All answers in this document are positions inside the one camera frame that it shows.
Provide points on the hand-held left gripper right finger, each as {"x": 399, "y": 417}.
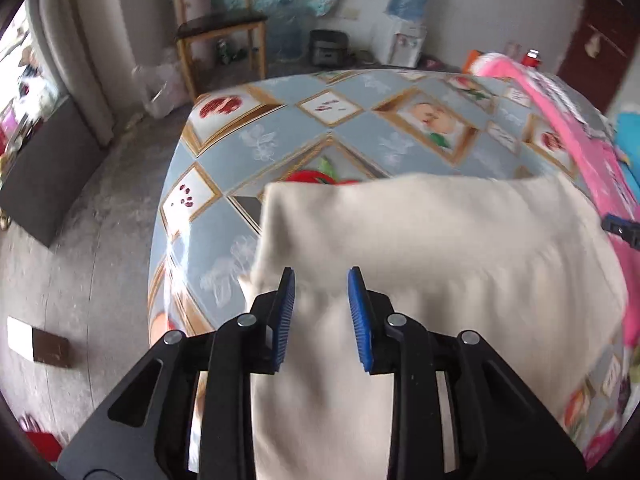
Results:
{"x": 360, "y": 325}

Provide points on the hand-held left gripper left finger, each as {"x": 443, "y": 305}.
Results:
{"x": 284, "y": 320}

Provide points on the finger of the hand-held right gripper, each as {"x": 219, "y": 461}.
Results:
{"x": 625, "y": 230}

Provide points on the cream zip jacket black trim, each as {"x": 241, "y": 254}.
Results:
{"x": 425, "y": 260}

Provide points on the blue pillow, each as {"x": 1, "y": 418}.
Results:
{"x": 627, "y": 145}

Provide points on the pink floral blanket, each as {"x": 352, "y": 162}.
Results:
{"x": 585, "y": 145}

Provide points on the brown door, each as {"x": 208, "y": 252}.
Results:
{"x": 595, "y": 75}

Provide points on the patterned grey tablecloth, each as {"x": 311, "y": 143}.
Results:
{"x": 300, "y": 150}

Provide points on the cloth hanging on door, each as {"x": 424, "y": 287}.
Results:
{"x": 595, "y": 45}

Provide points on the glass jar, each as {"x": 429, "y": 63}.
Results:
{"x": 512, "y": 51}

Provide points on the brown cardboard box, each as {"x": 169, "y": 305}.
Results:
{"x": 42, "y": 345}

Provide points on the clear plastic bag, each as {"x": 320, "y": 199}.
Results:
{"x": 160, "y": 92}

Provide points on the red box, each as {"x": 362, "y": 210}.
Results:
{"x": 42, "y": 440}

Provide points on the green can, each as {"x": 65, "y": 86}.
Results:
{"x": 223, "y": 52}

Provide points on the empty clear water bottle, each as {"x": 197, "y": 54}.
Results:
{"x": 286, "y": 37}

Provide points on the white water dispenser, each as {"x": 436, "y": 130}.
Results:
{"x": 400, "y": 42}

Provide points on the wooden chair dark seat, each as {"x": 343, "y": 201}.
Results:
{"x": 220, "y": 25}

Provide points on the grey curtain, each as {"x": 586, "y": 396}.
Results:
{"x": 85, "y": 50}

